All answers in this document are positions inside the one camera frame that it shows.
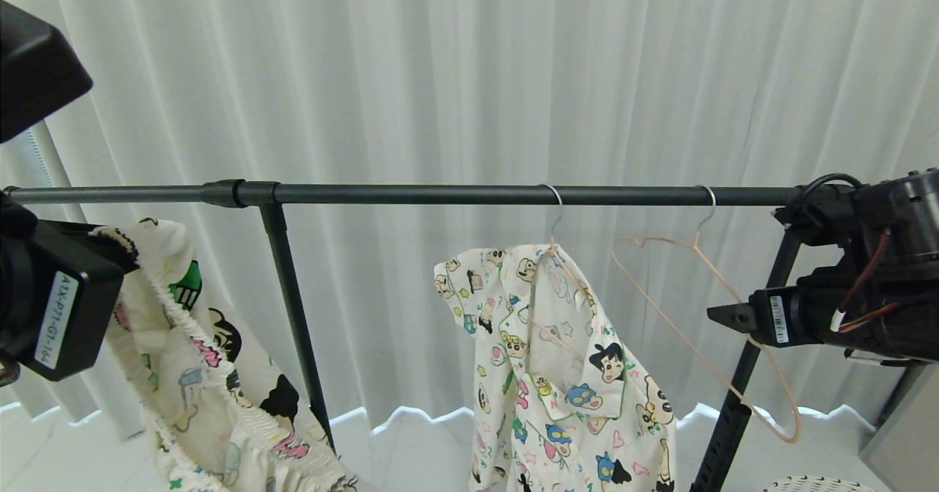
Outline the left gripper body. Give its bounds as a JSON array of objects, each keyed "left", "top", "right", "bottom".
[{"left": 0, "top": 191, "right": 140, "bottom": 383}]

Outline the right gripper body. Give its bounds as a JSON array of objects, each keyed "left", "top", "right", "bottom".
[{"left": 748, "top": 254, "right": 939, "bottom": 364}]

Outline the pink clothes hanger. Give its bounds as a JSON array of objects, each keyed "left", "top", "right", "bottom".
[
  {"left": 611, "top": 186, "right": 802, "bottom": 444},
  {"left": 527, "top": 184, "right": 588, "bottom": 364}
]

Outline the cream printed garment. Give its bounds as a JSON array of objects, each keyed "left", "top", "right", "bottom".
[
  {"left": 89, "top": 217, "right": 360, "bottom": 492},
  {"left": 433, "top": 243, "right": 676, "bottom": 492}
]

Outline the white laundry basket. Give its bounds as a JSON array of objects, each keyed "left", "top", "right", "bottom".
[{"left": 763, "top": 475, "right": 892, "bottom": 492}]

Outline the black clothes rack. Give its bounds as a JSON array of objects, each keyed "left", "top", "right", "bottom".
[{"left": 0, "top": 179, "right": 815, "bottom": 492}]

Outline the white curtain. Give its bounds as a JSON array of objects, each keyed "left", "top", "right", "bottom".
[{"left": 0, "top": 0, "right": 939, "bottom": 441}]

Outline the black cable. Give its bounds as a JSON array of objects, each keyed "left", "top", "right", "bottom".
[{"left": 796, "top": 172, "right": 866, "bottom": 207}]

